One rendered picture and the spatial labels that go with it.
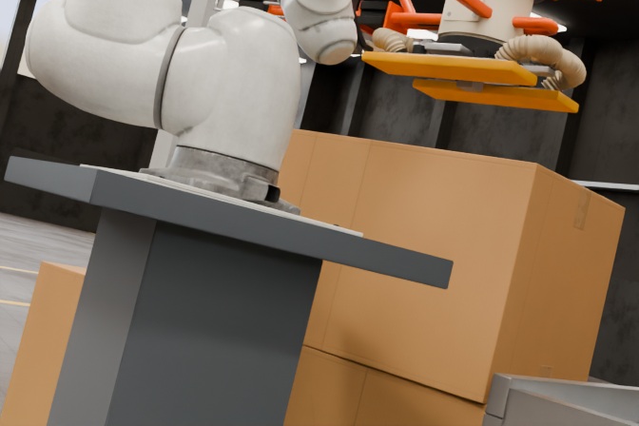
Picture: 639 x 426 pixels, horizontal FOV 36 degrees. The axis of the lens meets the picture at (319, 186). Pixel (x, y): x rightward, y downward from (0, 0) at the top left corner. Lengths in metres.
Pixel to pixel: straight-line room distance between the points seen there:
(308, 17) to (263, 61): 0.40
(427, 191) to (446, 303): 0.20
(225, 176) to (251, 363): 0.26
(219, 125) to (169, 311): 0.26
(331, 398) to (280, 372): 0.44
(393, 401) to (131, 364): 0.59
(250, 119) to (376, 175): 0.49
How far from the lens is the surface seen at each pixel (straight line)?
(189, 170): 1.35
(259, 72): 1.35
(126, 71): 1.38
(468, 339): 1.63
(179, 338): 1.28
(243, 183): 1.33
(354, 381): 1.75
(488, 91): 1.99
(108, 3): 1.40
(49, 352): 2.32
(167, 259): 1.26
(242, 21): 1.38
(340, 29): 1.73
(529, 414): 1.43
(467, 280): 1.64
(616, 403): 1.86
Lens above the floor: 0.72
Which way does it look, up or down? 4 degrees up
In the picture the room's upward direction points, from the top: 14 degrees clockwise
